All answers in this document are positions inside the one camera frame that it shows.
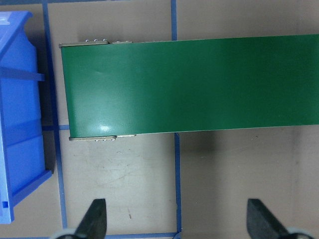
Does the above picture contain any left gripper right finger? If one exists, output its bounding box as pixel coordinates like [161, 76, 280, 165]
[246, 199, 289, 239]

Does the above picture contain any green conveyor belt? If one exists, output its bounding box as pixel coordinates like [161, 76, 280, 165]
[60, 34, 319, 139]

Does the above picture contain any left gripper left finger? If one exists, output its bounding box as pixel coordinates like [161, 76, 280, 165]
[74, 199, 107, 239]

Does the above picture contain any blue source bin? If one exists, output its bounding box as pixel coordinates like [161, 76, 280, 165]
[0, 11, 52, 224]

